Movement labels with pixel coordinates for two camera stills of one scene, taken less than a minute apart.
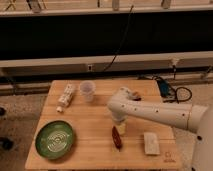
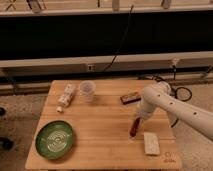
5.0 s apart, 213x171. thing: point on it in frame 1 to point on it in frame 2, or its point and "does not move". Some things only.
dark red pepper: x=116 y=138 to x=134 y=128
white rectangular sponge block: x=151 y=143 does not move
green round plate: x=54 y=139 does not move
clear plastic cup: x=87 y=89 does not move
